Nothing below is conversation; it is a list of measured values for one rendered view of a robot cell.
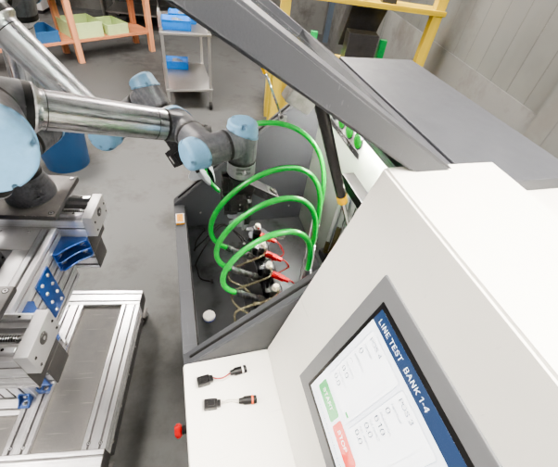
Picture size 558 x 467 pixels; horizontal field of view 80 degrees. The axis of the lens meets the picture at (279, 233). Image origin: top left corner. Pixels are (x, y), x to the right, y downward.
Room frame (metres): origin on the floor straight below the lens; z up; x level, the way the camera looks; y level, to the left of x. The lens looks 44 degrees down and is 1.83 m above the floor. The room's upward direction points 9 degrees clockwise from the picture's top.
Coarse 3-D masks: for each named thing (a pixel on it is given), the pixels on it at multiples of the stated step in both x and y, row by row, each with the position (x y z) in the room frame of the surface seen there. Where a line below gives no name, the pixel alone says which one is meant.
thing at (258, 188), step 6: (246, 186) 0.73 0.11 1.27; (252, 186) 0.73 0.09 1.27; (258, 186) 0.74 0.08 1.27; (264, 186) 0.77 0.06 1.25; (270, 186) 0.79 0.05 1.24; (252, 192) 0.73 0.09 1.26; (258, 192) 0.74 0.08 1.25; (264, 192) 0.74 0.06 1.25; (270, 192) 0.76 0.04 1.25; (276, 192) 0.78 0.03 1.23; (264, 198) 0.74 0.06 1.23; (270, 198) 0.75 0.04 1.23
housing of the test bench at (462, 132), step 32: (352, 64) 1.15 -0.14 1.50; (384, 64) 1.20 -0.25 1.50; (416, 64) 1.26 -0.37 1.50; (384, 96) 0.92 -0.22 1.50; (416, 96) 0.95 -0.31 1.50; (448, 96) 1.00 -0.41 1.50; (416, 128) 0.76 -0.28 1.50; (448, 128) 0.78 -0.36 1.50; (480, 128) 0.81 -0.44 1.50; (512, 128) 0.85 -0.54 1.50; (448, 160) 0.64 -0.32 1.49; (480, 160) 0.65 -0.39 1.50; (512, 160) 0.67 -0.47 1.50; (544, 160) 0.70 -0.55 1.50; (544, 192) 0.62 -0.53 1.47
